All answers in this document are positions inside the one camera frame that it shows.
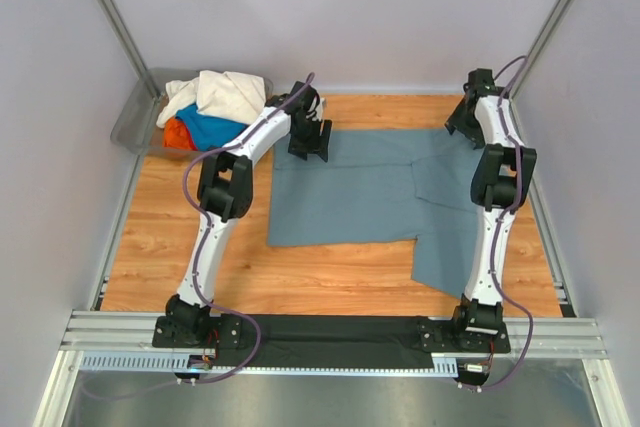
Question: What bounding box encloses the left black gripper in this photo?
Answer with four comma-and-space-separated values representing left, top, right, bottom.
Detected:
288, 117, 332, 163

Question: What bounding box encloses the grey-blue t shirt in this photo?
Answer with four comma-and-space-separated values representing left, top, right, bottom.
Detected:
268, 129, 481, 296

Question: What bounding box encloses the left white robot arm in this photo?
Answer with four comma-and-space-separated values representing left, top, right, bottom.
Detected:
156, 76, 332, 348

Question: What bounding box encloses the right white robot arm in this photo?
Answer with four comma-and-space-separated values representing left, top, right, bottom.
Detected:
445, 68, 537, 351

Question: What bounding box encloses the white t shirt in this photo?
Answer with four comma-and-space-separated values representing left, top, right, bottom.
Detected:
156, 70, 267, 129

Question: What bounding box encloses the blue t shirt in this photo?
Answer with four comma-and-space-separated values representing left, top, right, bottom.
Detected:
175, 104, 248, 152

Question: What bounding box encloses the orange t shirt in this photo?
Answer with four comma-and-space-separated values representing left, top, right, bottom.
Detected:
163, 117, 197, 151

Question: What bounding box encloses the grey plastic bin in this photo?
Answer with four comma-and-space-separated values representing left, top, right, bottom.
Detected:
111, 68, 272, 159

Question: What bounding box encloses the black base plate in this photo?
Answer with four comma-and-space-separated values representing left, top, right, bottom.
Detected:
152, 314, 511, 369

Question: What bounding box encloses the right aluminium corner post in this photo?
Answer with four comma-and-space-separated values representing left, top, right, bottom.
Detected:
510, 0, 574, 98

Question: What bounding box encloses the aluminium corner post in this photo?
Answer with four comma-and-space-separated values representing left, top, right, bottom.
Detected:
96, 0, 160, 98
510, 0, 574, 98

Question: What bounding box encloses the left aluminium corner post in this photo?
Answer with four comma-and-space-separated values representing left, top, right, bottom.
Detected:
96, 0, 160, 98

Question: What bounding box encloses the aluminium rail frame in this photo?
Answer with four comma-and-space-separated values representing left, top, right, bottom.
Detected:
61, 311, 608, 359

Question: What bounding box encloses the grey slotted cable duct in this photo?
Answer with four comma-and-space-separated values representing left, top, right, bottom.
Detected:
79, 351, 458, 378

